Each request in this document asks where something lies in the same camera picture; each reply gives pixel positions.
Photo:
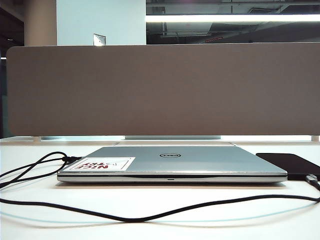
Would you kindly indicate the black smartphone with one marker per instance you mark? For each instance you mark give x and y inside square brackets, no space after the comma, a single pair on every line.
[287,165]

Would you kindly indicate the brown desk divider panel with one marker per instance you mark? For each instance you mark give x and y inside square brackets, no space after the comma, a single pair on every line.
[162,90]

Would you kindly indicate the white red laptop sticker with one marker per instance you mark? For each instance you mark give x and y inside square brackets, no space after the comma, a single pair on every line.
[120,162]

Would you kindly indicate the silver Dell laptop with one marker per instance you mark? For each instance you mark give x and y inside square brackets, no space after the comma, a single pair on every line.
[200,163]

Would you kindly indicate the red background sign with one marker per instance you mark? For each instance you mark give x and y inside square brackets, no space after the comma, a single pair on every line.
[214,39]

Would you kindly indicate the white ceiling light strip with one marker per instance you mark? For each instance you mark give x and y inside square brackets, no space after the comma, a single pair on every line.
[225,18]

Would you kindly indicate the silver wall plate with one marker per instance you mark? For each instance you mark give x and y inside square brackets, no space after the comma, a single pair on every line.
[99,39]

